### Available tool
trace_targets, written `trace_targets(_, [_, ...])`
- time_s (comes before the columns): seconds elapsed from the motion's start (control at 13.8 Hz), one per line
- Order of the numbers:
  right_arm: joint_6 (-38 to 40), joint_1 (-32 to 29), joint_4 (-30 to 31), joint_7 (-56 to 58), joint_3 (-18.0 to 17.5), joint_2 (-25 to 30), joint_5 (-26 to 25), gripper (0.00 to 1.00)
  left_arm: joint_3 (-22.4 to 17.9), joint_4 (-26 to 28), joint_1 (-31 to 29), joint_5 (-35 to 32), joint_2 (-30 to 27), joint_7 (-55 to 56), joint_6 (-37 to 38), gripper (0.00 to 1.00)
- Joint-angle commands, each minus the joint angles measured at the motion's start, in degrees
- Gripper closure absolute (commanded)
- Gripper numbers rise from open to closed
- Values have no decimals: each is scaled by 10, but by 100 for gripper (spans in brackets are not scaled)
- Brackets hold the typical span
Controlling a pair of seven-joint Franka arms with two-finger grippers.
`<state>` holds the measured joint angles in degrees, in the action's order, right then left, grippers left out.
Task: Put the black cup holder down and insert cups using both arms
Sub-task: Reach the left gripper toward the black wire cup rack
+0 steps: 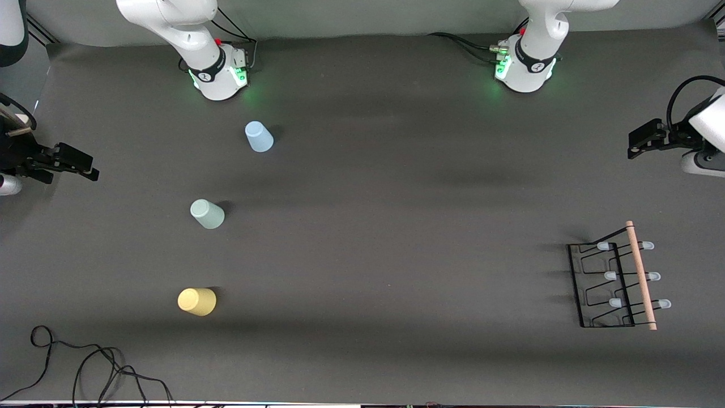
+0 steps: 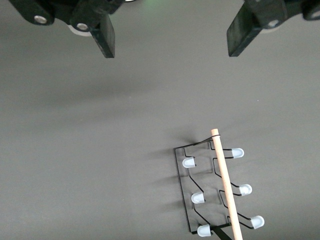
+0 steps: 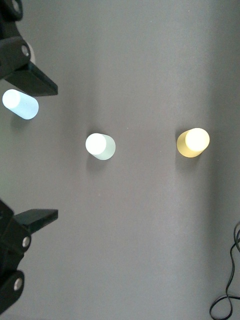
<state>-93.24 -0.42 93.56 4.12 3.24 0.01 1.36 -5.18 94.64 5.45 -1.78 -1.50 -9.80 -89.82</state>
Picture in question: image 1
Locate pale green plastic cup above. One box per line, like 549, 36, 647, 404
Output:
190, 199, 226, 230

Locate black wire cup holder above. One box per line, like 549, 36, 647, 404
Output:
567, 220, 672, 331

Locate yellow plastic cup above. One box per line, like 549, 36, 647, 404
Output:
177, 287, 218, 317

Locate light blue plastic cup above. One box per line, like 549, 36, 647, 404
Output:
244, 121, 275, 154

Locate beige box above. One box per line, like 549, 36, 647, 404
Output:
0, 110, 32, 138

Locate dark grey table mat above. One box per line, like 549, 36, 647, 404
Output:
0, 22, 725, 405

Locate dark metal frame rail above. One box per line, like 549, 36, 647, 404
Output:
25, 14, 58, 46

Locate thin black loose cable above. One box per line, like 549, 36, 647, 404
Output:
0, 325, 174, 408

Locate black left arm base cables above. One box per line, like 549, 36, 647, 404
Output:
427, 17, 530, 64

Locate black arm base cables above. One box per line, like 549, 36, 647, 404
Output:
178, 6, 259, 74
427, 17, 530, 64

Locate black right arm base cables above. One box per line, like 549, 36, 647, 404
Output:
178, 6, 259, 74

